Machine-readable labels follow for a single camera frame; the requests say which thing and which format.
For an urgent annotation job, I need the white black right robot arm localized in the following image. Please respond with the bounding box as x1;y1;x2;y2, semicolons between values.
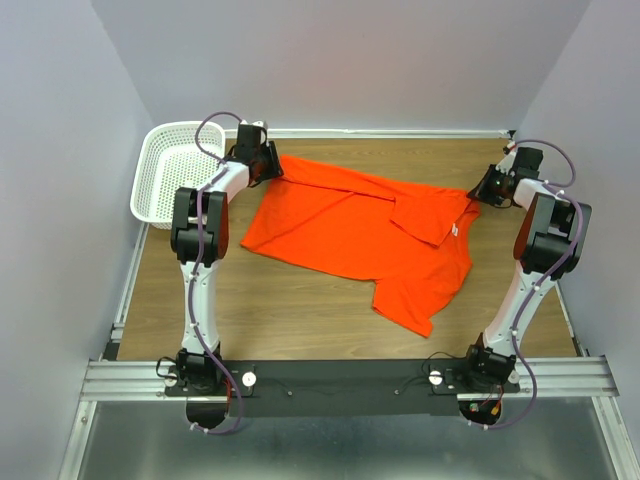
459;140;592;392

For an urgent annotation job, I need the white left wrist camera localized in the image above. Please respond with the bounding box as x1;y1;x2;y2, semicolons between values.
240;119;268;129

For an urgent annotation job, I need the orange t shirt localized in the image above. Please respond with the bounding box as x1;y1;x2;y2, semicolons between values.
241;155;481;337

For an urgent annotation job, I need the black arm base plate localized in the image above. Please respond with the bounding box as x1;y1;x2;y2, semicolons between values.
161;354;519;420

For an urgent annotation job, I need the white perforated plastic basket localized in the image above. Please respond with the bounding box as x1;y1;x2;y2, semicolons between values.
130;121;226;230

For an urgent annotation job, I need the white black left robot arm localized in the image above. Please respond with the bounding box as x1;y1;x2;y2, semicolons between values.
170;121;283;395

